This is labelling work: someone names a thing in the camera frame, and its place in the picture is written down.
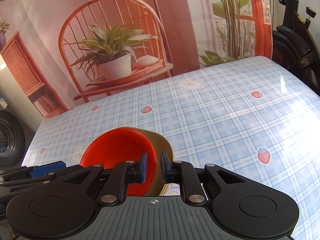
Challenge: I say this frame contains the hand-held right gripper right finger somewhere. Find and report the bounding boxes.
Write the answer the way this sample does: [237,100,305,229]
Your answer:
[161,151,253,205]

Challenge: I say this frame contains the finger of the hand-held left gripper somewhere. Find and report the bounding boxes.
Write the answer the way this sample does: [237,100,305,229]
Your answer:
[2,161,67,181]
[0,168,83,193]

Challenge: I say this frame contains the black exercise bike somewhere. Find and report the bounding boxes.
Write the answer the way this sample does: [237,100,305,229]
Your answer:
[271,0,320,99]

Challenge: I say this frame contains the green square plastic plate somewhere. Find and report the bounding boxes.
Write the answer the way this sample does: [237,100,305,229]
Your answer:
[140,129,174,196]

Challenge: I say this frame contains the blue plaid tablecloth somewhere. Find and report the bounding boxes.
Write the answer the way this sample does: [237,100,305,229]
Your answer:
[21,55,320,240]

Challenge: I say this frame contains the printed room backdrop cloth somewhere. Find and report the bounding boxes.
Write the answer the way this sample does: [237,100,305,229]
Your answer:
[0,0,273,119]

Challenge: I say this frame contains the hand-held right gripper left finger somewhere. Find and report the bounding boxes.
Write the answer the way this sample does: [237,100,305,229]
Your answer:
[57,152,148,203]

